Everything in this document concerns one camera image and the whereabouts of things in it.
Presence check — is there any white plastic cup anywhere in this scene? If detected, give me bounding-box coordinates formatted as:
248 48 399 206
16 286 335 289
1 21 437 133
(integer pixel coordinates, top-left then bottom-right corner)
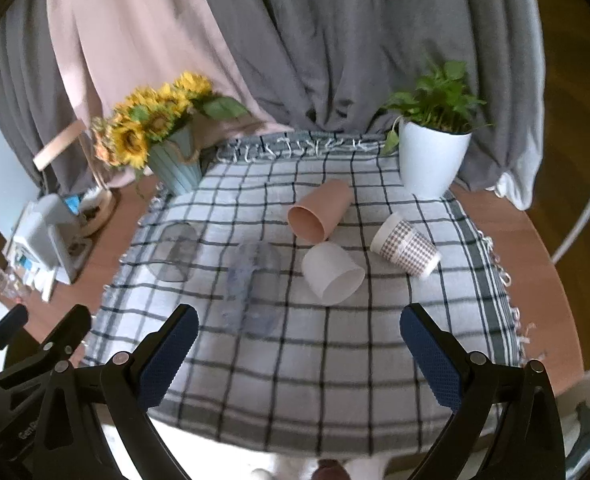
301 242 365 306

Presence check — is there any wooden chair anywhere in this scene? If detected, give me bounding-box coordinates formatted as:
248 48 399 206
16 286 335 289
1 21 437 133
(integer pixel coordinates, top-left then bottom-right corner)
31 119 122 238

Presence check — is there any white plant pot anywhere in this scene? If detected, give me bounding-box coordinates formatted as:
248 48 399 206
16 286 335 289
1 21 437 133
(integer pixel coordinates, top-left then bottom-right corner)
398 122 472 198

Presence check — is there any sunflower bouquet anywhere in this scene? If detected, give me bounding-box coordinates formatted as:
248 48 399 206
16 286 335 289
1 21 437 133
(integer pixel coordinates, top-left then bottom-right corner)
90 72 248 174

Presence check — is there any clear glass cup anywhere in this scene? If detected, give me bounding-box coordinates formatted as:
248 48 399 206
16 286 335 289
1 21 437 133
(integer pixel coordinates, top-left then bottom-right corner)
147 222 199 283

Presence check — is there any brown checkered paper cup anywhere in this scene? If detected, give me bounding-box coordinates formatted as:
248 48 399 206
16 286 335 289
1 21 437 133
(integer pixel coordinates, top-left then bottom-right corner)
370 214 441 278

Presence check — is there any green leafy plant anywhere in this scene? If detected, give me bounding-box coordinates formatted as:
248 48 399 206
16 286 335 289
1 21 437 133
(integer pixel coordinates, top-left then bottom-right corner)
382 60 493 155

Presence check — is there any light blue ribbed vase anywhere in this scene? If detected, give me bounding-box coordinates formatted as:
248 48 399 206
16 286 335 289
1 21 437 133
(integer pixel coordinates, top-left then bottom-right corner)
147 125 202 196

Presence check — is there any checkered grey white tablecloth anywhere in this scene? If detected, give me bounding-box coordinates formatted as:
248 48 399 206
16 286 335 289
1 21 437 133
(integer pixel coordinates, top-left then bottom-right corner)
83 131 522 457

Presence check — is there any pink plastic cup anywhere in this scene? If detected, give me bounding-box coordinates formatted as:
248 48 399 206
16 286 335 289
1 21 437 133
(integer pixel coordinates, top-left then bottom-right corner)
286 180 353 244

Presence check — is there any pink curtain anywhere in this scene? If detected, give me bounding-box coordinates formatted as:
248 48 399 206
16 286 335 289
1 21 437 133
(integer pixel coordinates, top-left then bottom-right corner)
46 0 287 148

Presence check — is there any clear plastic cup blue print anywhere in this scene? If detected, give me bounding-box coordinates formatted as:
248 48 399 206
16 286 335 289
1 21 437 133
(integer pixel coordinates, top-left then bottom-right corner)
222 240 281 337

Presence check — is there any white box clutter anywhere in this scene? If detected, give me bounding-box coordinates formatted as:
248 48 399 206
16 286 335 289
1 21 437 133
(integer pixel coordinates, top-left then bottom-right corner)
3 194 92 302

